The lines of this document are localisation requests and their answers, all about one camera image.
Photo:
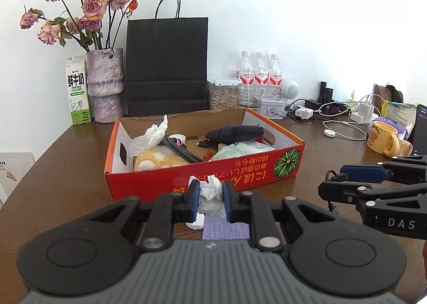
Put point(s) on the yellow bear mug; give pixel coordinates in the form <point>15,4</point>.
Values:
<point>380,138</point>

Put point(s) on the empty glass jar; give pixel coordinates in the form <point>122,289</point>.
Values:
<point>250,98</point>

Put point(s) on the brown bag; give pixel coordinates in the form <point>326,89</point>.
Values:
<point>388,93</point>

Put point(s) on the white green milk carton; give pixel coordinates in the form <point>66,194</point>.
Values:
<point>77,90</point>

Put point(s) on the clear water bottle red label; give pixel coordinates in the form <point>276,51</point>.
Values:
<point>245,73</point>
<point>276,77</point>
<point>262,75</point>

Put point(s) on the navy zip case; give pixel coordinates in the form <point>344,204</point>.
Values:
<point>233,133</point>

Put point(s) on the black smartphone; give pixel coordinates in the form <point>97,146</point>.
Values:
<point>419,130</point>

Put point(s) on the white printed tin box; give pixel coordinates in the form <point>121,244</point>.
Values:
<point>273,110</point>

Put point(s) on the white paper box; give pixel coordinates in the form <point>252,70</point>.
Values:
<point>15,177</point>

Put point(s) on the clear seed jar white lid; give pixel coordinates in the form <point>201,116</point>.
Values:
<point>222,97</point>

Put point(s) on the dried pink rose bouquet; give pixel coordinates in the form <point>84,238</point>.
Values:
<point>91,6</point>

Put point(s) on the white power strip with chargers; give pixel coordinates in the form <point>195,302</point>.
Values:
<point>363,115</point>

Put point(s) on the black paper bag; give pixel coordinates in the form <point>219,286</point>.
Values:
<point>166,63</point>

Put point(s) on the black power adapter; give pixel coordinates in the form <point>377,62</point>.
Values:
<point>312,103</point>

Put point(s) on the purple pouch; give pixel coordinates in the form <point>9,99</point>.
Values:
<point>400,128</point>

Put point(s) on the white robot-shaped speaker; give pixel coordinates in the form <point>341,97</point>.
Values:
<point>291,88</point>

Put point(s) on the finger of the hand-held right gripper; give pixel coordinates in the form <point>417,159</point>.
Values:
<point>363,173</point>
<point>340,190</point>

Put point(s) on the white wet wipes pack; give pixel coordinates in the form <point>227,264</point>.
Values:
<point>257,147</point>

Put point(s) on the small white tissue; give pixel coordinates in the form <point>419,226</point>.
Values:
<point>210,190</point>

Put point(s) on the large white tissue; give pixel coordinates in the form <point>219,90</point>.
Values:
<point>150,137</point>

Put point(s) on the white charger plug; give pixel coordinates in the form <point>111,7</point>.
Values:
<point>304,113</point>

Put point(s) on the purple textured vase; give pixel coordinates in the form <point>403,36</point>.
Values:
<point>105,80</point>

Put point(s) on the flat white lid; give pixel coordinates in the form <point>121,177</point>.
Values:
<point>195,223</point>

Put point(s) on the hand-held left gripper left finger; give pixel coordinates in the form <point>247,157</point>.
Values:
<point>194,200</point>

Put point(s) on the small green spray bottle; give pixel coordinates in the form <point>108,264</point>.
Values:
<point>352,98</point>

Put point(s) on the black upright device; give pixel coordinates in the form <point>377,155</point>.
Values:
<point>325,92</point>

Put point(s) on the green white tissue pack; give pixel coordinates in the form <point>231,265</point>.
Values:
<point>398,113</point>

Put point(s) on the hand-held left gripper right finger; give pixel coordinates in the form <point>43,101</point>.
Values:
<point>228,202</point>

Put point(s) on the purple woven cloth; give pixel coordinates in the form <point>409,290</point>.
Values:
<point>227,230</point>

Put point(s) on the red cardboard box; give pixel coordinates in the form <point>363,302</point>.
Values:
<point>233,170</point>

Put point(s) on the green plastic bag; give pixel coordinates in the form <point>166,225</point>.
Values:
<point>228,153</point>

